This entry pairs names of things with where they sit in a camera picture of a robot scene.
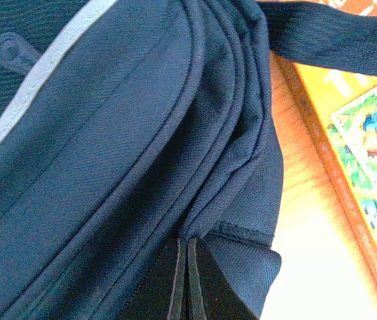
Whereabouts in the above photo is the navy blue student backpack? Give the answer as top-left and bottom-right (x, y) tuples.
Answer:
(0, 1), (377, 319)

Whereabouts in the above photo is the orange Treehouse paperback book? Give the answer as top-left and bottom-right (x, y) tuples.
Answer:
(271, 0), (377, 320)

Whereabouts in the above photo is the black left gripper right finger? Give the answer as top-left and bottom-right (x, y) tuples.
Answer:
(186, 238), (256, 319)

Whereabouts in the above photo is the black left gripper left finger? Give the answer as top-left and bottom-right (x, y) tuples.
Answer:
(118, 239), (186, 319)

